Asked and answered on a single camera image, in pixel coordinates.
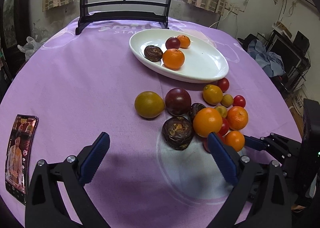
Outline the small orange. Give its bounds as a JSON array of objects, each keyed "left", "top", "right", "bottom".
[{"left": 224, "top": 130, "right": 245, "bottom": 152}]

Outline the mandarin orange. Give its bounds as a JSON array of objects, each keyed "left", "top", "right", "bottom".
[{"left": 226, "top": 106, "right": 248, "bottom": 130}]

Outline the red cherry tomato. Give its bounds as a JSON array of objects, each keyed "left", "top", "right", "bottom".
[
  {"left": 217, "top": 78, "right": 229, "bottom": 93},
  {"left": 233, "top": 95, "right": 246, "bottom": 108},
  {"left": 219, "top": 117, "right": 229, "bottom": 136}
]

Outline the small yellow fruit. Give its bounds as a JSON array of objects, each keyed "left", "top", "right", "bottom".
[
  {"left": 221, "top": 94, "right": 234, "bottom": 108},
  {"left": 215, "top": 105, "right": 228, "bottom": 118}
]

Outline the large orange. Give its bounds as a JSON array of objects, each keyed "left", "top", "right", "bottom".
[{"left": 193, "top": 108, "right": 223, "bottom": 138}]

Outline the yellow-orange fruit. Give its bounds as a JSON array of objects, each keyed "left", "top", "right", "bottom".
[{"left": 202, "top": 85, "right": 223, "bottom": 105}]

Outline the red cherry tomato top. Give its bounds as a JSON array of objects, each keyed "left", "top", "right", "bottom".
[{"left": 217, "top": 78, "right": 229, "bottom": 93}]

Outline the small brown wrinkled fruit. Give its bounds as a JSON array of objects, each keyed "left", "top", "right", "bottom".
[{"left": 188, "top": 103, "right": 206, "bottom": 123}]

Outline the large brown wrinkled fruit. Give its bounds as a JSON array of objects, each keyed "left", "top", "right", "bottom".
[{"left": 162, "top": 116, "right": 194, "bottom": 151}]

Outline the large dark purple plum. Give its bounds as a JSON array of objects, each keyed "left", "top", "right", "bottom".
[{"left": 165, "top": 88, "right": 191, "bottom": 116}]

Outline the yellow-green round fruit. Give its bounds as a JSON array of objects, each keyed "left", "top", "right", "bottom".
[{"left": 135, "top": 91, "right": 165, "bottom": 119}]

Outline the smartphone with lit screen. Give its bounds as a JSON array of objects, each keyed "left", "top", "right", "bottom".
[{"left": 4, "top": 114, "right": 39, "bottom": 205}]

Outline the blue clothes pile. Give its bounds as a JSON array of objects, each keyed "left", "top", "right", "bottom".
[{"left": 247, "top": 39, "right": 285, "bottom": 78}]

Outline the black metal shelf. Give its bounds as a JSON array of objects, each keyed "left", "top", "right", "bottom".
[{"left": 257, "top": 30, "right": 311, "bottom": 97}]

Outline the white oval plate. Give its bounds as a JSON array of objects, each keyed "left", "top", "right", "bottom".
[{"left": 129, "top": 29, "right": 229, "bottom": 84}]

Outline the orange in plate front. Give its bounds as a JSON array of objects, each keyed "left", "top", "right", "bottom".
[{"left": 162, "top": 48, "right": 185, "bottom": 70}]

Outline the small orange plate back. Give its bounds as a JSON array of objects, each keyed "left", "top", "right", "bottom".
[{"left": 177, "top": 35, "right": 191, "bottom": 49}]

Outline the small purple plum in plate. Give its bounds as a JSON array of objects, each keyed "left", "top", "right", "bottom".
[{"left": 165, "top": 37, "right": 181, "bottom": 49}]

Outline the brown wrinkled fruit in plate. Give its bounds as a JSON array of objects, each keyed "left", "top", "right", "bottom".
[{"left": 144, "top": 45, "right": 163, "bottom": 62}]

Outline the white plastic bag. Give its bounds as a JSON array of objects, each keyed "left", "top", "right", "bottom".
[{"left": 17, "top": 36, "right": 48, "bottom": 62}]

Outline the white power cable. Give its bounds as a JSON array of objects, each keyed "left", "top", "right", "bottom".
[{"left": 209, "top": 8, "right": 234, "bottom": 30}]

